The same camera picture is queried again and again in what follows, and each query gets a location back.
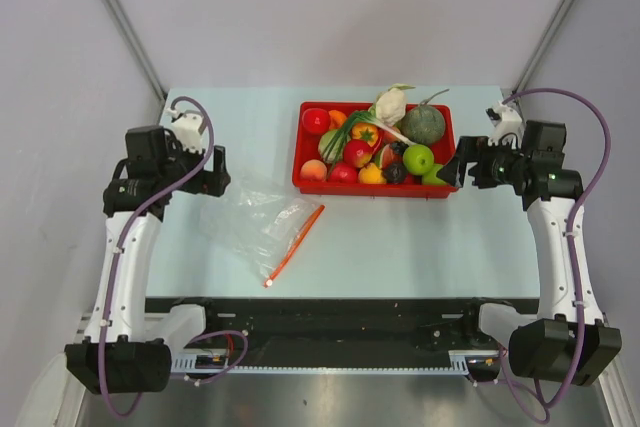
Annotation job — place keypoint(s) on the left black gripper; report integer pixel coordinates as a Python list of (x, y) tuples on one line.
[(210, 182)]

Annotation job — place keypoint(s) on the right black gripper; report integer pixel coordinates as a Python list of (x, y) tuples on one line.
[(471, 149)]

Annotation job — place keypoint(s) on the clear zip top bag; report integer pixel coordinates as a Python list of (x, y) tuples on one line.
[(262, 222)]

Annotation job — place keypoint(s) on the green onion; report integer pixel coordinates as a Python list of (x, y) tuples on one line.
[(367, 117)]

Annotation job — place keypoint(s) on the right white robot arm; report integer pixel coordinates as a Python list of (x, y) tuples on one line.
[(568, 337)]

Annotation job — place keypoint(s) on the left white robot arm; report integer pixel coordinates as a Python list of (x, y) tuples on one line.
[(118, 352)]

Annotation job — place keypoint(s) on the green apple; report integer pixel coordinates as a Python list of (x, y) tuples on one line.
[(418, 159), (431, 177)]

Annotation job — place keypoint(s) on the green melon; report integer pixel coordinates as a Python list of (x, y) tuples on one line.
[(424, 124)]

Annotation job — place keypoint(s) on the dark purple fruit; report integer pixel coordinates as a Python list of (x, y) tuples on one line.
[(395, 173)]

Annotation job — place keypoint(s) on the red plastic tray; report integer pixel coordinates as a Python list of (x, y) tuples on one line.
[(306, 148)]

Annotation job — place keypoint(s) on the white cauliflower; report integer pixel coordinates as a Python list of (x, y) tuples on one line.
[(390, 105)]

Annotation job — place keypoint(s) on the peach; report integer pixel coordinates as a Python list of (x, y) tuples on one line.
[(314, 171)]

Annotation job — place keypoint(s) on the red apple top left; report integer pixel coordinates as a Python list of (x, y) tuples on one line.
[(316, 121)]

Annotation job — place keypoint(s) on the red apple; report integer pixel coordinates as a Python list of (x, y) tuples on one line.
[(343, 173), (316, 121)]

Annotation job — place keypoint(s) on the orange bell pepper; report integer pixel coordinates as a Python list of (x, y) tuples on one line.
[(365, 132)]

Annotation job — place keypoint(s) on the red apple bottom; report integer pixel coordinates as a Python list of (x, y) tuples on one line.
[(343, 173)]

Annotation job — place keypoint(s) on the orange fruit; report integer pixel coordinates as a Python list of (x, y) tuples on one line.
[(337, 119)]

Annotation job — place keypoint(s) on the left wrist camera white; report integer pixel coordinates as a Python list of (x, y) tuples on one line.
[(188, 127)]

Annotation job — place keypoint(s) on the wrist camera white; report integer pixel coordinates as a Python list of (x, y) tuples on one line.
[(188, 127), (507, 124)]

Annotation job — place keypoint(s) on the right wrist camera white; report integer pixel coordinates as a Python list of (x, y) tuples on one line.
[(507, 124)]

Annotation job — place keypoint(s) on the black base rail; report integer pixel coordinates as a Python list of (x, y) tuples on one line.
[(338, 333)]

